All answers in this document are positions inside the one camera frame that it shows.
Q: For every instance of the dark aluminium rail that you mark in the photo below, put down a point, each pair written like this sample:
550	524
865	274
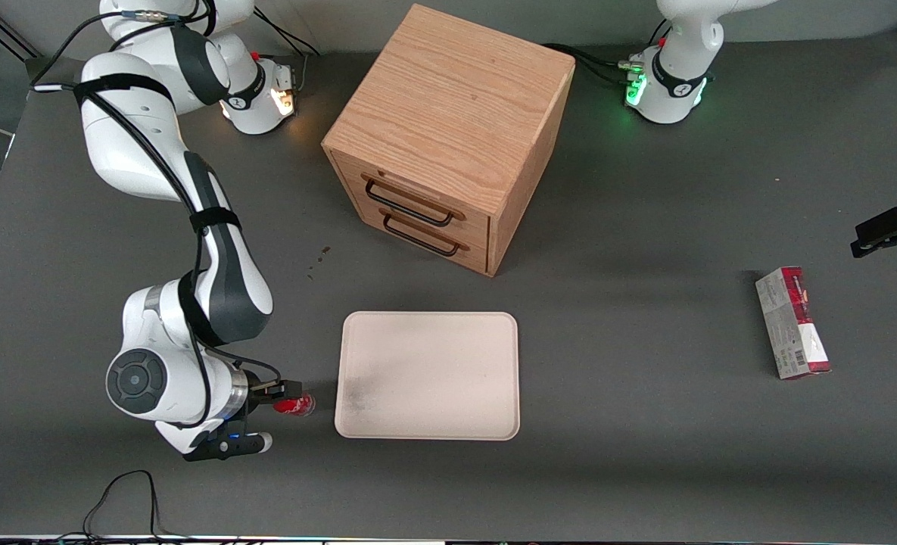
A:
1	38

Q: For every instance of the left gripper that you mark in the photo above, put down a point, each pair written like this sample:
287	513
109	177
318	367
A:
892	228

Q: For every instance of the red tartan cardboard box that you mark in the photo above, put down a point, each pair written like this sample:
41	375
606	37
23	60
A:
789	325

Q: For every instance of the small coke bottle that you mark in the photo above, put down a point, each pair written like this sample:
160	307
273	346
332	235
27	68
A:
297	406

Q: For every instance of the beige plastic tray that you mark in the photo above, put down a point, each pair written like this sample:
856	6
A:
433	371

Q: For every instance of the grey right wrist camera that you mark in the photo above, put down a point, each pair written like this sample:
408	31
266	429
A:
228	446

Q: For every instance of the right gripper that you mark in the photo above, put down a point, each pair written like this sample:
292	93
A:
260	390

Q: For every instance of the wooden drawer cabinet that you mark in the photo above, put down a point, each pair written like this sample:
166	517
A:
456	91

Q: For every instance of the wooden drawer front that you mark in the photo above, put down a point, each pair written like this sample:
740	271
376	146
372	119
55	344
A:
477	257
474	228

